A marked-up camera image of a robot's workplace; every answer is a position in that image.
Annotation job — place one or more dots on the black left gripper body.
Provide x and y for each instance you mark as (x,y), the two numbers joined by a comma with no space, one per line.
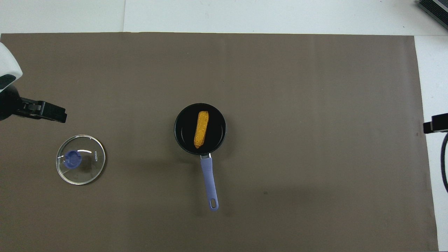
(10,105)

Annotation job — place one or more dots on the glass lid blue knob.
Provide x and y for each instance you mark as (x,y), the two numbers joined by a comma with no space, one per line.
(85,168)

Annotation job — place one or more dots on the yellow corn cob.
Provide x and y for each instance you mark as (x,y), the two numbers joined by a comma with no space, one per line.
(201,129)

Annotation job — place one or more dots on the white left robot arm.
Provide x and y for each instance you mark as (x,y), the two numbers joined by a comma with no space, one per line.
(7,64)

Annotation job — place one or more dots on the dark grey ribbed device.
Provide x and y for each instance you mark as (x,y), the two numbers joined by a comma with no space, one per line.
(435,10)

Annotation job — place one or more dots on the brown table mat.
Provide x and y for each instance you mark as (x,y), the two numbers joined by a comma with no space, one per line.
(280,70)

